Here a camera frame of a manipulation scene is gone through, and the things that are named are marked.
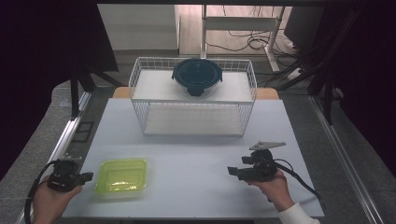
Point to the white cabinet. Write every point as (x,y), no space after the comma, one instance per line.
(140,28)

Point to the white power strip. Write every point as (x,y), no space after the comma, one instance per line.
(294,74)

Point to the wooden table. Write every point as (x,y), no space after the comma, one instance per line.
(120,92)

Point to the yellow-green lidded square container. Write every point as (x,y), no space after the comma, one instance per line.
(121,175)

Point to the round dark lidded food container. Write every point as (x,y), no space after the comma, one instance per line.
(196,73)

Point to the person's left hand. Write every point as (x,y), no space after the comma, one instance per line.
(49,203)

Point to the black box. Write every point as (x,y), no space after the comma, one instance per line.
(303,26)

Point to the aluminium rail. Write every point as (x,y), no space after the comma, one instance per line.
(63,140)
(342,155)

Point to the black metal stand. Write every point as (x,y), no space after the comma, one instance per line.
(327,102)
(74,99)

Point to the person's right hand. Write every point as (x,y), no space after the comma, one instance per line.
(278,191)

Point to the white metal desk frame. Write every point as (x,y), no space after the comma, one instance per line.
(239,23)

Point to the dark curtain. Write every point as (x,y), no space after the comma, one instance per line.
(373,77)
(37,62)

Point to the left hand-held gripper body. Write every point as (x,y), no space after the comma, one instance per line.
(63,179)

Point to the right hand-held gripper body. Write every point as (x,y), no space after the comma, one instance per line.
(261,169)

